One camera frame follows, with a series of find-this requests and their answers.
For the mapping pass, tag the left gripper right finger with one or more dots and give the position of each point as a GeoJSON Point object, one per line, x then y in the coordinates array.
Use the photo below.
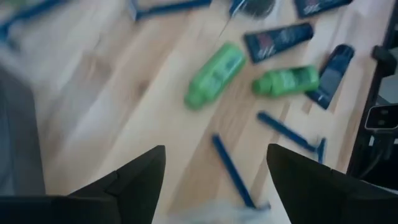
{"type": "Point", "coordinates": [311, 196]}

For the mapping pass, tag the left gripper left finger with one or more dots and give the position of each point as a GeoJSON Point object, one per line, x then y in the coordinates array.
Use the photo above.
{"type": "Point", "coordinates": [130, 193]}

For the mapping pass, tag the small green bottle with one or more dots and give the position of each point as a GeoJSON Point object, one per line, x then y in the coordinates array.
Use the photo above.
{"type": "Point", "coordinates": [214, 76]}
{"type": "Point", "coordinates": [286, 81]}

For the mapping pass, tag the dark blue shave butter tube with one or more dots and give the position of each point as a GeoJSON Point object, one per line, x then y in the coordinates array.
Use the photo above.
{"type": "Point", "coordinates": [278, 42]}
{"type": "Point", "coordinates": [331, 76]}
{"type": "Point", "coordinates": [320, 6]}

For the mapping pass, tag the blue disposable razor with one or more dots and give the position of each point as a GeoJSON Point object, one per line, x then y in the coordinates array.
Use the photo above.
{"type": "Point", "coordinates": [232, 169]}
{"type": "Point", "coordinates": [174, 7]}
{"type": "Point", "coordinates": [25, 15]}
{"type": "Point", "coordinates": [286, 131]}

